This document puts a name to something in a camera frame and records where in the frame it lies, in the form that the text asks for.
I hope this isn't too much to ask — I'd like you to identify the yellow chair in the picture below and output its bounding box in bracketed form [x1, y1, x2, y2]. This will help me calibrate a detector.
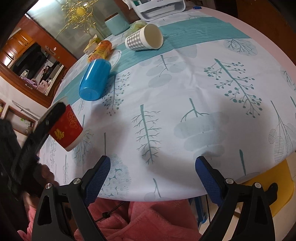
[238, 158, 296, 218]

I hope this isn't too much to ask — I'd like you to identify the blue plastic cup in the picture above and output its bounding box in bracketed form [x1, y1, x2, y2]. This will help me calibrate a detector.
[79, 59, 111, 101]

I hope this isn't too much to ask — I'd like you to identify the gold sun ornament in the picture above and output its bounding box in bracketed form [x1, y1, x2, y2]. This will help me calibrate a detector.
[55, 0, 100, 38]

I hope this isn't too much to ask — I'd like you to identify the yellow tissue box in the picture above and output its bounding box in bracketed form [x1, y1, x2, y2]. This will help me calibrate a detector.
[83, 35, 101, 55]

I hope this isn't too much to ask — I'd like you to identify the teal cylindrical container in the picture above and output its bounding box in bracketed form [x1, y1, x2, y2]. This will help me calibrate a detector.
[105, 13, 130, 36]

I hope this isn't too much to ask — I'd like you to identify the green translucent cup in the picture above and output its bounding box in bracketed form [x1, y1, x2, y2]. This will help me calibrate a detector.
[129, 20, 147, 33]

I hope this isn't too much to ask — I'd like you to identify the tree print tablecloth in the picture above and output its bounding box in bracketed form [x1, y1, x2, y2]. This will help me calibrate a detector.
[40, 10, 295, 201]

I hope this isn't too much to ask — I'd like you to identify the wooden door frame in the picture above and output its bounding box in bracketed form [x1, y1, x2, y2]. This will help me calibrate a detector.
[1, 15, 77, 108]

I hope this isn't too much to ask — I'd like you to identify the white desktop organizer box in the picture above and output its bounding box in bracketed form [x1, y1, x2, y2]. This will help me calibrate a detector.
[123, 0, 186, 22]

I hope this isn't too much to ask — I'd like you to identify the red paper cup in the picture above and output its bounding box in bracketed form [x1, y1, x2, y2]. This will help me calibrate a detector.
[49, 97, 83, 152]

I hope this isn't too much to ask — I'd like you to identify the operator hand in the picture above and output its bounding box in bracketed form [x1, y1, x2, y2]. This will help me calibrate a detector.
[23, 164, 59, 209]

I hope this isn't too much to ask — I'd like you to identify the pink robe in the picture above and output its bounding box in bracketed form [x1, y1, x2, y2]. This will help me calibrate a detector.
[17, 197, 202, 241]

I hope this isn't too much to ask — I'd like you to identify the grey checked paper cup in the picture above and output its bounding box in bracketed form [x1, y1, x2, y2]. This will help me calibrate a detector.
[125, 24, 164, 51]

